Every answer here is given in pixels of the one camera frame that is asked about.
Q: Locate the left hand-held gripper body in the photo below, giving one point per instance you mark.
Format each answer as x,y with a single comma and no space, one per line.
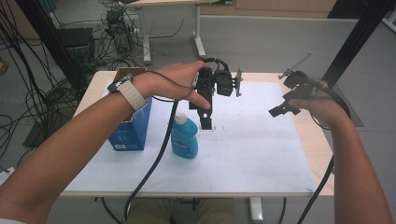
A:
222,82

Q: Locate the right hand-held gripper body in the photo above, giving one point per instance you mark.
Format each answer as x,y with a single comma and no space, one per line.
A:
299,81

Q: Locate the blue plastic bottle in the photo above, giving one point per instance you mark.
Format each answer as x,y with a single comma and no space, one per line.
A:
184,140

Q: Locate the blue cardboard box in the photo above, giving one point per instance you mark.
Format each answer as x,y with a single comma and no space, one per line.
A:
134,133

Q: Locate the person's left hand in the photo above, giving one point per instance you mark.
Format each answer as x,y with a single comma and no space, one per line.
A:
174,82

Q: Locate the person's right hand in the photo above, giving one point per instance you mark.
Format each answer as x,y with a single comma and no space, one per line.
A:
323,109

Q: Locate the white paper sheet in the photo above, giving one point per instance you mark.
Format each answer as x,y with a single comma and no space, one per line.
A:
249,149

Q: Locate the beige band wristwatch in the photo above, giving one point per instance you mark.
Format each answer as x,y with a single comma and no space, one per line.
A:
132,93

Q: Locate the white background desk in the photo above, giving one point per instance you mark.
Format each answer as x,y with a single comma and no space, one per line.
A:
146,37

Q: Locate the white table leg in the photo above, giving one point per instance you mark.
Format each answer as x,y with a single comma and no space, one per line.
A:
256,210

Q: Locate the person's khaki trousers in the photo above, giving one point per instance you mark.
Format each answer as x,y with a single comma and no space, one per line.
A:
146,211

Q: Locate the black equipment case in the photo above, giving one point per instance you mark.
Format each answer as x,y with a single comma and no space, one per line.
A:
76,40

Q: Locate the white power strip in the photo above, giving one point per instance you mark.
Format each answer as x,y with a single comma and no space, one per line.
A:
5,175

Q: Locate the black metal frame post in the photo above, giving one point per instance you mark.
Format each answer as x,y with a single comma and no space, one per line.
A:
355,43
49,40

